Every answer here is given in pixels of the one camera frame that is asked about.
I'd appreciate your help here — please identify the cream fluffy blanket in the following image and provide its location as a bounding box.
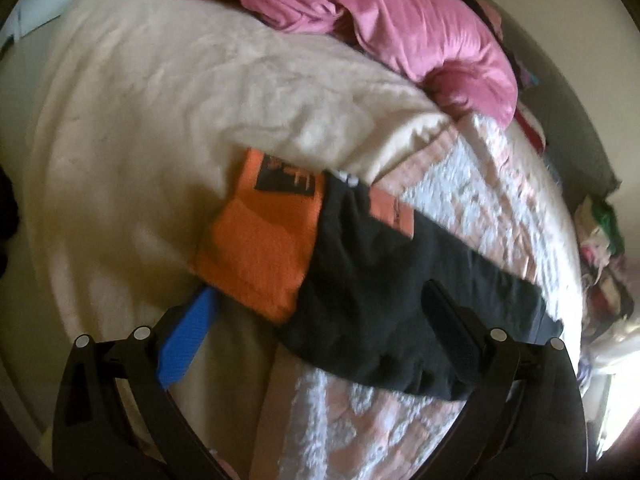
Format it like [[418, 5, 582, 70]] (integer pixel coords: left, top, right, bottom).
[[25, 0, 451, 461]]

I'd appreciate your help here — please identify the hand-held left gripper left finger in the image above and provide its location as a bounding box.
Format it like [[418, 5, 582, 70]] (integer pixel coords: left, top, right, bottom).
[[52, 287, 236, 480]]

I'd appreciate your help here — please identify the striped multicoloured cloth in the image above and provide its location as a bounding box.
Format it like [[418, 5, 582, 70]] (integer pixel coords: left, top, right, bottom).
[[520, 65, 543, 92]]

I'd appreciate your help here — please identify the white cabinet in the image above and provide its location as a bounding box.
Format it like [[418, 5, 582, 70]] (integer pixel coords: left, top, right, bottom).
[[0, 0, 111, 56]]

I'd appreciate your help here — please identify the pink blanket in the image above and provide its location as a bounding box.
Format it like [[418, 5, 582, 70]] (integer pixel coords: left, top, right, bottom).
[[151, 0, 518, 126]]

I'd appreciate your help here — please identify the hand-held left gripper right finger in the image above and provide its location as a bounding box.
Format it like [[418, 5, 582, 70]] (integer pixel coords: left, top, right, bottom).
[[422, 282, 588, 480]]

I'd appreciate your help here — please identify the peach floral quilt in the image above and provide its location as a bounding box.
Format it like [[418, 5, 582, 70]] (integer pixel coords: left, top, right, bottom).
[[210, 110, 586, 480]]

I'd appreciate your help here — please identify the black garment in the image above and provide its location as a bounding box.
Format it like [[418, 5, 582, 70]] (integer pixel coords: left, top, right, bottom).
[[280, 170, 565, 402]]

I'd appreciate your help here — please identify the dark cloth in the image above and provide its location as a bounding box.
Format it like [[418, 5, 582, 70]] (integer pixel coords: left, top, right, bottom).
[[0, 165, 21, 276]]

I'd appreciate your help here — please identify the pile of folded clothes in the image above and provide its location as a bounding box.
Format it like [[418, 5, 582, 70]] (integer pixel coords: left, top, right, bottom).
[[572, 195, 637, 341]]

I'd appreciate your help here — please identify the orange cloth with black print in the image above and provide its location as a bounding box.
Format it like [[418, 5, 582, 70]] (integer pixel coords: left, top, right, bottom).
[[194, 149, 326, 323]]

